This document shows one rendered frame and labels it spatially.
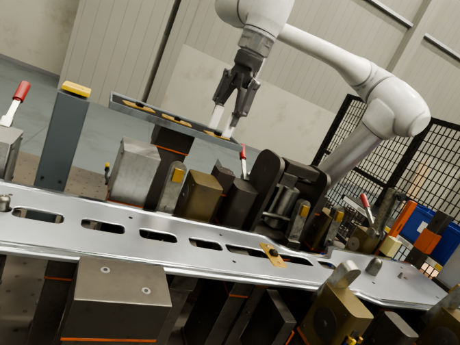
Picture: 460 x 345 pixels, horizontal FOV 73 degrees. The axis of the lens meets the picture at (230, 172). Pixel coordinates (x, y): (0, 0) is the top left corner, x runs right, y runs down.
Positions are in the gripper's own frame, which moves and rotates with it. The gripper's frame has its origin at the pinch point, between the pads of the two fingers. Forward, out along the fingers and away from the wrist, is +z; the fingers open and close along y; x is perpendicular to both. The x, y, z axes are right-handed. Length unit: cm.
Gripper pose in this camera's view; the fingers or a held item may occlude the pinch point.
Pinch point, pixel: (222, 122)
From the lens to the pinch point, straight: 90.7
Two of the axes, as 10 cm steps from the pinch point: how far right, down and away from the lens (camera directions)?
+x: 6.8, 0.9, 7.3
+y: 6.2, 4.6, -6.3
